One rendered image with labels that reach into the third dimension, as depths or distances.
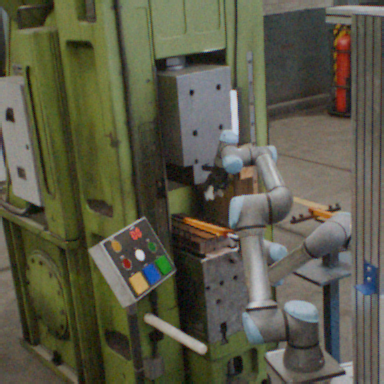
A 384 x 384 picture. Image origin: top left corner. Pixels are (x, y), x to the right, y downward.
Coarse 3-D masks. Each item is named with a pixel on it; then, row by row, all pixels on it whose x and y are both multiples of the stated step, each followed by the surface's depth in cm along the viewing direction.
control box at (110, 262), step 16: (144, 224) 317; (112, 240) 298; (128, 240) 306; (144, 240) 313; (96, 256) 296; (112, 256) 295; (128, 256) 302; (144, 256) 309; (160, 256) 317; (112, 272) 295; (128, 272) 298; (160, 272) 313; (112, 288) 298; (128, 288) 294; (128, 304) 297
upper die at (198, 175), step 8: (208, 160) 337; (168, 168) 350; (176, 168) 344; (184, 168) 338; (192, 168) 333; (200, 168) 335; (168, 176) 352; (176, 176) 346; (184, 176) 340; (192, 176) 335; (200, 176) 336
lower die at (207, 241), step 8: (184, 216) 381; (192, 216) 380; (176, 224) 371; (184, 224) 370; (192, 224) 366; (176, 232) 362; (192, 232) 358; (200, 232) 357; (208, 232) 354; (176, 240) 362; (184, 240) 356; (192, 240) 350; (200, 240) 349; (208, 240) 348; (216, 240) 351; (224, 240) 355; (200, 248) 347; (208, 248) 350; (216, 248) 353
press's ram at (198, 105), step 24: (168, 72) 329; (192, 72) 323; (216, 72) 327; (168, 96) 324; (192, 96) 322; (216, 96) 330; (168, 120) 329; (192, 120) 326; (216, 120) 334; (168, 144) 335; (192, 144) 329; (216, 144) 337
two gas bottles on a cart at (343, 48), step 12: (348, 36) 1020; (336, 48) 1029; (348, 48) 1017; (336, 60) 1036; (348, 60) 1023; (336, 72) 1042; (348, 72) 1029; (348, 84) 1031; (348, 96) 1037; (336, 108) 1066; (348, 108) 1043
